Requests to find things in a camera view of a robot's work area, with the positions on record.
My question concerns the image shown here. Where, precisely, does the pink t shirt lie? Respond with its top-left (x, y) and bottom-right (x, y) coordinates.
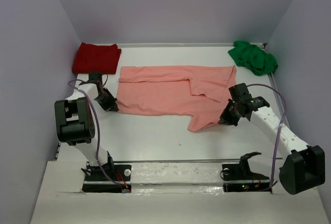
top-left (116, 66), bottom-right (236, 132)

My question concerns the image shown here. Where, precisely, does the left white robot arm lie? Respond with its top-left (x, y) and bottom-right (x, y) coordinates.
top-left (54, 71), bottom-right (119, 184)

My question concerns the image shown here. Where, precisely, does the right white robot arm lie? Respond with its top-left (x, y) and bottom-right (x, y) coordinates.
top-left (219, 83), bottom-right (325, 195)

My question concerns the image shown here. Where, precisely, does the folded red t shirt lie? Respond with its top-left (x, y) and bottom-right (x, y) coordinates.
top-left (72, 42), bottom-right (122, 74)

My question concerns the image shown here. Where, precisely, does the crumpled green t shirt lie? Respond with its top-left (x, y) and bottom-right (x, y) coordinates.
top-left (228, 40), bottom-right (278, 76)

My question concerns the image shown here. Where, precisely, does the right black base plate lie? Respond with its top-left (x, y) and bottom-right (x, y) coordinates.
top-left (219, 152), bottom-right (272, 193)

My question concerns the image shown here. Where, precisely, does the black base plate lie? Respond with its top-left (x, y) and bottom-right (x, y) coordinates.
top-left (219, 152), bottom-right (272, 193)
top-left (81, 163), bottom-right (132, 193)

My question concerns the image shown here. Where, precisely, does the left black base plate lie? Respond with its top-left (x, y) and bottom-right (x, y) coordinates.
top-left (81, 163), bottom-right (132, 193)

